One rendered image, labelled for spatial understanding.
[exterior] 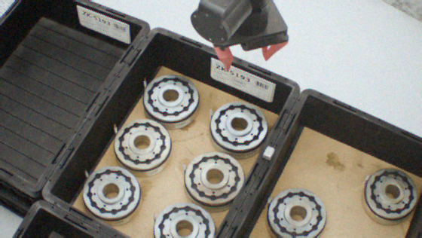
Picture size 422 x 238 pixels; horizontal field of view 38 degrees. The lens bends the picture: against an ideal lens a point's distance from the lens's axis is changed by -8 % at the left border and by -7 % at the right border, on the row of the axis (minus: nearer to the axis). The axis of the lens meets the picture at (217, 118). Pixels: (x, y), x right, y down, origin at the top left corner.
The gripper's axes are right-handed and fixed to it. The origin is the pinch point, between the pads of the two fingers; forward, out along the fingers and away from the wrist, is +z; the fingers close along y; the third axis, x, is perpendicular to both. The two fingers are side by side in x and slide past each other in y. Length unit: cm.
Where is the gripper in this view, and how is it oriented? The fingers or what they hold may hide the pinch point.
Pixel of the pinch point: (246, 59)
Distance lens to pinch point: 100.7
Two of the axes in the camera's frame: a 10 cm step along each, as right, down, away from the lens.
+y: 9.5, -2.7, 1.7
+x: -3.2, -8.0, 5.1
